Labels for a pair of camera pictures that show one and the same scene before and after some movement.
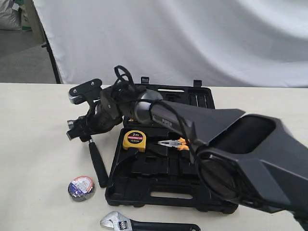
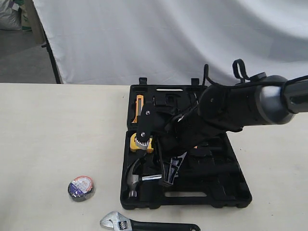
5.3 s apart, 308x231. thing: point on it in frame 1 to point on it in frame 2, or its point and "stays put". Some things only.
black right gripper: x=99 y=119 to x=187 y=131
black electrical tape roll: x=81 y=188 stays put
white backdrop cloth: x=225 y=43 stays put
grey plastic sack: x=10 y=15 stays put
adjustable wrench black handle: x=118 y=222 stays put
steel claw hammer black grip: x=98 y=168 to x=132 y=179
